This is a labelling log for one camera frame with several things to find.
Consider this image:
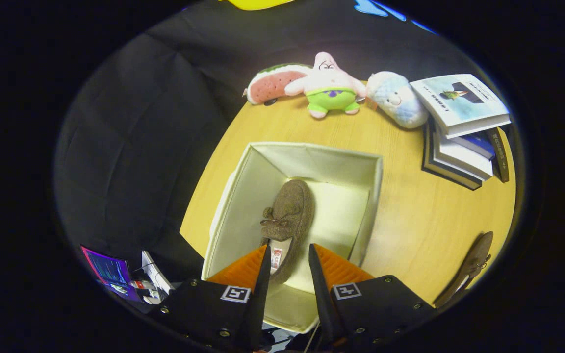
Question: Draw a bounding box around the thick white book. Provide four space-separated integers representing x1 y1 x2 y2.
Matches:
432 123 494 181

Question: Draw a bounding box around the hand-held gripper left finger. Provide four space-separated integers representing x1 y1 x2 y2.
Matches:
148 244 272 351

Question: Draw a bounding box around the brown fuzzy shoe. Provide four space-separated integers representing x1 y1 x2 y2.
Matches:
259 179 315 285
434 231 494 309

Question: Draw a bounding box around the grey fabric storage box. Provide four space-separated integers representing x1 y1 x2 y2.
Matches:
201 142 384 334

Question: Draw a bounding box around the open laptop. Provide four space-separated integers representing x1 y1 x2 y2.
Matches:
80 245 139 301

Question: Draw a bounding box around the pink starfish plush toy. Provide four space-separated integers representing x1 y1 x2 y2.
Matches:
284 51 367 119

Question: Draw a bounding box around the pale blue cover book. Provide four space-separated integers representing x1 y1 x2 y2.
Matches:
409 74 512 139

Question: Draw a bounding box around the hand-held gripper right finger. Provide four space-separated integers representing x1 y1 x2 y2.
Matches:
308 244 435 349

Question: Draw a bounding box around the thick black cover book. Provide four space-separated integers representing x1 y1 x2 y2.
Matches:
421 120 484 191

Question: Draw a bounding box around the dark blue cover book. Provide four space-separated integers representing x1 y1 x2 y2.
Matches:
452 132 497 161

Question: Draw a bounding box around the slim black book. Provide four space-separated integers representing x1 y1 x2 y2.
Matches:
487 128 510 183

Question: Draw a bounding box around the white blue cloud plush toy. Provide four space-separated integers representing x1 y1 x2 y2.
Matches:
366 71 430 129

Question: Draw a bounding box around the watermelon slice plush toy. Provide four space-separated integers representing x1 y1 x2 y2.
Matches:
243 63 313 106

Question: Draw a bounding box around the white power strip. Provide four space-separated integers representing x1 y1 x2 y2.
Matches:
141 250 176 296

